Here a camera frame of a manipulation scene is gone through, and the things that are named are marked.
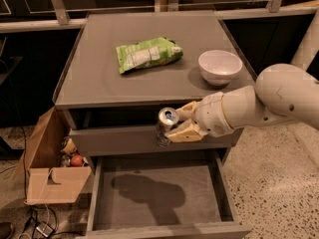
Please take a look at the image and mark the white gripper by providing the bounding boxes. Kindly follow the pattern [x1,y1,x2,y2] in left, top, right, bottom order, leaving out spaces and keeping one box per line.
[164,92,234,142]

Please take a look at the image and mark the redbull can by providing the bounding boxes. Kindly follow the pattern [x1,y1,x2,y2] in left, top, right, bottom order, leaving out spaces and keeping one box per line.
[156,108,179,146]

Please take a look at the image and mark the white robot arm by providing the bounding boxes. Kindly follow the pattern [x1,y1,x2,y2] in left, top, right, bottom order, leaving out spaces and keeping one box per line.
[165,64,319,142]

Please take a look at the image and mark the grey top drawer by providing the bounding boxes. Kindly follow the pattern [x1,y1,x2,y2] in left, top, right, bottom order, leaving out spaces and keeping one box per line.
[70,125,242,156]

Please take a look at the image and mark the grey open middle drawer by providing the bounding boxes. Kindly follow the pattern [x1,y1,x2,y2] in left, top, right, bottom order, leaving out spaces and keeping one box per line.
[86,150,251,239]

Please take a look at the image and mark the grey drawer cabinet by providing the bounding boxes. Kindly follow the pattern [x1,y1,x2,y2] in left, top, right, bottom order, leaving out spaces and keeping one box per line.
[52,11,265,239]

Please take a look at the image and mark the white bowl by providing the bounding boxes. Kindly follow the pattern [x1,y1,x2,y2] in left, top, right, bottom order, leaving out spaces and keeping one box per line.
[198,50,243,86]

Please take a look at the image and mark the green chip bag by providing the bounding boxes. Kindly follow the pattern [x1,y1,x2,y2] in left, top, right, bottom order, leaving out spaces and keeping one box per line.
[116,37,183,75]

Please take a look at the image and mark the red apple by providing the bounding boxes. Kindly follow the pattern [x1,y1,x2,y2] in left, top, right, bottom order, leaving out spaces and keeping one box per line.
[70,154,83,167]

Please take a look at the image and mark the snack packet in box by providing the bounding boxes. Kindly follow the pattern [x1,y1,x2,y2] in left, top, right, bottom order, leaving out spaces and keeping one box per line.
[61,137,77,155]

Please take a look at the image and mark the brown cardboard box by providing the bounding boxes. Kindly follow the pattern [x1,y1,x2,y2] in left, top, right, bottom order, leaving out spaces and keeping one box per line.
[15,108,92,205]

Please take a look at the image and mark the dark shoe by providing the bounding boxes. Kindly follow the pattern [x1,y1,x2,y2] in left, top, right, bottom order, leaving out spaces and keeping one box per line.
[0,222,14,239]

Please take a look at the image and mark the metal railing frame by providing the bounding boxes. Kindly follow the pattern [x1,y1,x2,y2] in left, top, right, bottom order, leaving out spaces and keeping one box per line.
[1,0,319,33]

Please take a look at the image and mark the black cables on floor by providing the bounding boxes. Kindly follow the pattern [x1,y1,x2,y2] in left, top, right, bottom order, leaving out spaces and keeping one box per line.
[18,206,84,239]

